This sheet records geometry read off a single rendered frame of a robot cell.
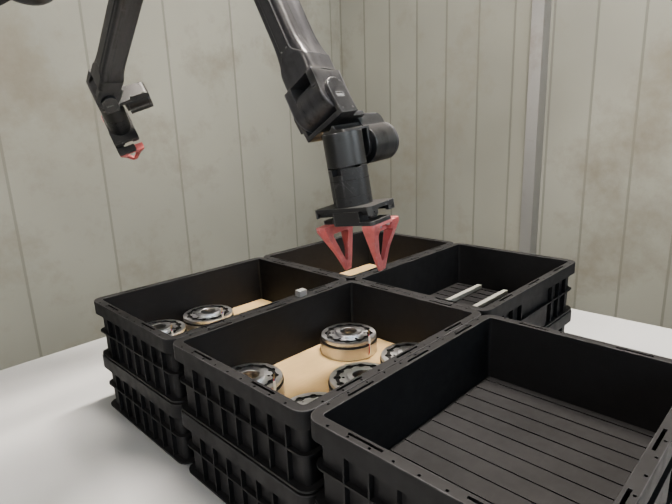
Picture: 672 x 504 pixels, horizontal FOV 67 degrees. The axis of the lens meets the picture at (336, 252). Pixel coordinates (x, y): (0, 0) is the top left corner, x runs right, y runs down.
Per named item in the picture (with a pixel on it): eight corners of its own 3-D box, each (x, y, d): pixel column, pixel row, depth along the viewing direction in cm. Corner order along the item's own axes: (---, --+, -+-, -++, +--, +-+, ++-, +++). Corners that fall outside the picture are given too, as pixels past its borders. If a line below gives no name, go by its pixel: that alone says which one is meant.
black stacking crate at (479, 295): (483, 378, 86) (485, 315, 83) (353, 333, 106) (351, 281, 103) (572, 312, 113) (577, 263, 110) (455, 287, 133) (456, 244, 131)
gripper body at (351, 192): (342, 213, 80) (334, 166, 79) (396, 210, 74) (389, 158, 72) (315, 222, 76) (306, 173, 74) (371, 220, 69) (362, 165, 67)
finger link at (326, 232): (350, 262, 82) (340, 205, 80) (386, 263, 78) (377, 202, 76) (323, 275, 77) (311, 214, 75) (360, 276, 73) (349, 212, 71)
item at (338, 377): (365, 405, 70) (365, 401, 70) (315, 382, 77) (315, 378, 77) (409, 378, 77) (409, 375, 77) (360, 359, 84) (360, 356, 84)
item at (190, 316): (200, 328, 100) (199, 325, 100) (174, 316, 107) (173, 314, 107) (242, 313, 107) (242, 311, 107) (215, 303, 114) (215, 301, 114)
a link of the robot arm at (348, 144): (312, 129, 72) (342, 123, 68) (343, 125, 77) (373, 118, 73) (320, 178, 73) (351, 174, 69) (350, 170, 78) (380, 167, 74)
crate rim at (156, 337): (169, 356, 76) (167, 341, 76) (92, 311, 97) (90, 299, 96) (350, 290, 104) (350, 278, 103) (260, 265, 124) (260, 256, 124)
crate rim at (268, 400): (303, 434, 56) (302, 415, 55) (169, 356, 76) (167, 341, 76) (485, 326, 83) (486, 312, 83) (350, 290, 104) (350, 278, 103)
